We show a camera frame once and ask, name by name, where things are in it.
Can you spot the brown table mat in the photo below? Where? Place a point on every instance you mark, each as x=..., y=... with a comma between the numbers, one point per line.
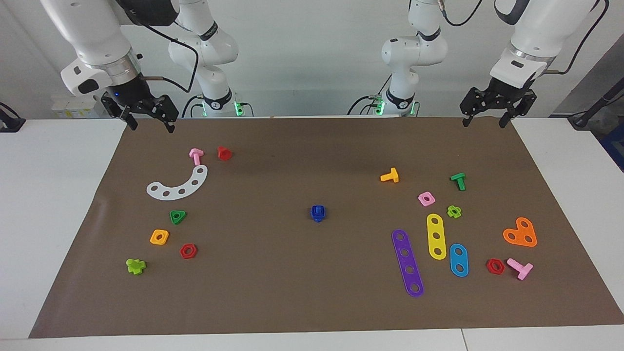
x=312, y=292

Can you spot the orange plastic bolt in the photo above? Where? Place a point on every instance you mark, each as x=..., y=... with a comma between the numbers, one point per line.
x=391, y=176

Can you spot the blue two-hole plate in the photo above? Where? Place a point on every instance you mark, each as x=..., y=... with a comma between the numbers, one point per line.
x=458, y=260

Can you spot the green triangle nut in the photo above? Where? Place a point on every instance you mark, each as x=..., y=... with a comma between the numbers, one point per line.
x=177, y=221

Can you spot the orange square nut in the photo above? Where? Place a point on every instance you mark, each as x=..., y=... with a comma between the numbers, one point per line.
x=153, y=239

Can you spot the white curved five-hole plate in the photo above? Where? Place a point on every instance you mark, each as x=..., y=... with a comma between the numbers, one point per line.
x=188, y=187

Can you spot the lime cross-head bolt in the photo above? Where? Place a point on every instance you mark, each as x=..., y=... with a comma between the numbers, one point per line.
x=135, y=266

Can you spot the red hex nut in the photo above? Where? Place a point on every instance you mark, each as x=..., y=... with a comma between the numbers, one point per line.
x=183, y=251
x=489, y=266

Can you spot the pink plastic bolt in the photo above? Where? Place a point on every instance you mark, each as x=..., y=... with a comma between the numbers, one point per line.
x=521, y=269
x=196, y=155

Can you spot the blue square nut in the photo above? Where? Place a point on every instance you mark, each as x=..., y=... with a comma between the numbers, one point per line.
x=314, y=208

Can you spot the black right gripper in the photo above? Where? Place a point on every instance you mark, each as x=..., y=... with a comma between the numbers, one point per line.
x=131, y=97

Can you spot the pink square nut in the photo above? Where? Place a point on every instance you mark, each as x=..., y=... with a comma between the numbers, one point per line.
x=431, y=202

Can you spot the red plastic bolt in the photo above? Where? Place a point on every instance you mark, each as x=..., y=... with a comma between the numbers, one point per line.
x=224, y=154

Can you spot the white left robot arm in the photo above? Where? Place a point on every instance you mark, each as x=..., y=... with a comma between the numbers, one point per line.
x=536, y=29

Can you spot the blue plastic bolt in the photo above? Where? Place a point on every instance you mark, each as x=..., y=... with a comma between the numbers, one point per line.
x=318, y=219

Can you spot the orange three-hole corner plate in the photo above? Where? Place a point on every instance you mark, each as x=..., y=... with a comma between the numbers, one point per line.
x=520, y=233

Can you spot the blue crate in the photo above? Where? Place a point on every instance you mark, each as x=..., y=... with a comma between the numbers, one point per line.
x=615, y=146

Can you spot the green plastic bolt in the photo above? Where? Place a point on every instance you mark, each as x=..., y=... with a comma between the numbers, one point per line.
x=458, y=178

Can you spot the yellow three-hole plate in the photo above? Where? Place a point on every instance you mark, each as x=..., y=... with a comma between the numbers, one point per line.
x=435, y=229

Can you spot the white boxes behind table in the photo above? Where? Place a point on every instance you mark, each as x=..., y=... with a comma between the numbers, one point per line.
x=73, y=107

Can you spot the lime cross nut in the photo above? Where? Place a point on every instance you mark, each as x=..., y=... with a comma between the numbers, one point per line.
x=449, y=210

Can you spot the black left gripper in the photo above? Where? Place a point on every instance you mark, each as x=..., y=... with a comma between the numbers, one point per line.
x=504, y=95

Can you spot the purple four-hole plate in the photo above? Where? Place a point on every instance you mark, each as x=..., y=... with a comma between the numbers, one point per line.
x=407, y=261

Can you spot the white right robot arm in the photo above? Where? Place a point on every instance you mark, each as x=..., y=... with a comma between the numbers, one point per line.
x=87, y=29

